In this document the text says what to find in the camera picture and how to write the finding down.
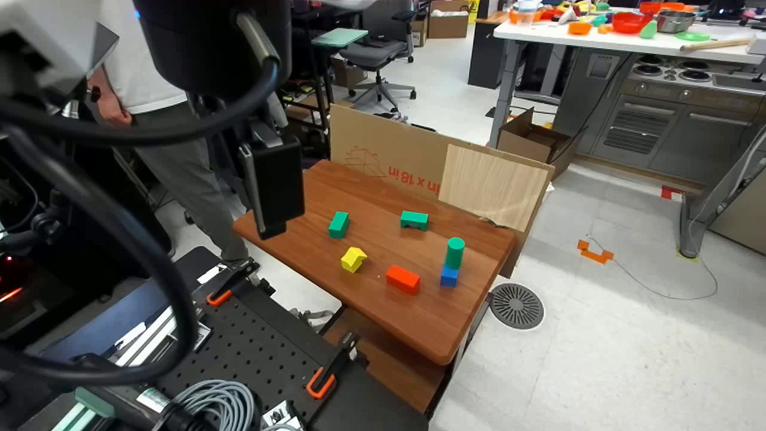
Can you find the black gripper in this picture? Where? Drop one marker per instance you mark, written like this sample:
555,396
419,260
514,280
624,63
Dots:
275,178

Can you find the orange rectangular block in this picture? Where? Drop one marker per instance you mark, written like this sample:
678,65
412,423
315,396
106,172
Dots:
404,279

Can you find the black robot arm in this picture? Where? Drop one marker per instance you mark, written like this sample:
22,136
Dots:
230,49

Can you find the green block left side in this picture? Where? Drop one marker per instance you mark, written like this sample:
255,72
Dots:
338,226

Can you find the yellow house-shaped block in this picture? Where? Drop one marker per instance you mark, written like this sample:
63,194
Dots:
352,260

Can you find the green block near cardboard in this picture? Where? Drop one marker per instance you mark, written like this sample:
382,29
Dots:
415,219

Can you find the green cylinder block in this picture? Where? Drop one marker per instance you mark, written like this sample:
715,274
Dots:
455,251

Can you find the blue cube block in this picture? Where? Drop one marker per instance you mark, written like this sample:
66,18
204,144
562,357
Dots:
449,277

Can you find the brown cardboard backdrop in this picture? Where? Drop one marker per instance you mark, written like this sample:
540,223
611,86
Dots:
400,154

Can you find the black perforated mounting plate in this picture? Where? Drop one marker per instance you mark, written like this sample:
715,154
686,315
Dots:
261,346

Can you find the person in white shirt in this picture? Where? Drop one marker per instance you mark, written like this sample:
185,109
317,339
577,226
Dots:
136,95

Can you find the wooden table top board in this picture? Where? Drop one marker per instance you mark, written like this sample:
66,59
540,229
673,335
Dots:
437,318

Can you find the black office chair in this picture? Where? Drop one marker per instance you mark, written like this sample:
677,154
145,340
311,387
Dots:
376,50

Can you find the light wooden panel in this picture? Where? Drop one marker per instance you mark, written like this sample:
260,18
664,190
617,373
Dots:
494,186

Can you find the open cardboard box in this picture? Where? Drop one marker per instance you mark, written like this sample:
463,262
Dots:
525,136

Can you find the round floor drain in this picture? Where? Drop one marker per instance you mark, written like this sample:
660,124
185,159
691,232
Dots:
516,304

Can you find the grey toy kitchen stove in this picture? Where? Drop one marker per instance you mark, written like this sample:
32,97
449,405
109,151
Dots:
677,117

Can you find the white work table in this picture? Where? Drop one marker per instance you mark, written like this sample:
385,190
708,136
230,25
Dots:
733,47

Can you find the orange handled clamp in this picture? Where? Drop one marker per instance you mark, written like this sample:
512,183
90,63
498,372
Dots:
327,376
222,280

